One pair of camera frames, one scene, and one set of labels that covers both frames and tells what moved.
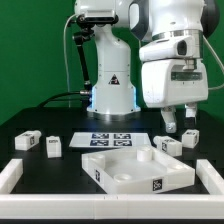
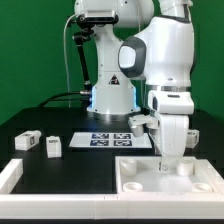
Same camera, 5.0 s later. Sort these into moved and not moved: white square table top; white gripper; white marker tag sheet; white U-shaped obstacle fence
Moved: white square table top; white gripper
Not moved: white U-shaped obstacle fence; white marker tag sheet
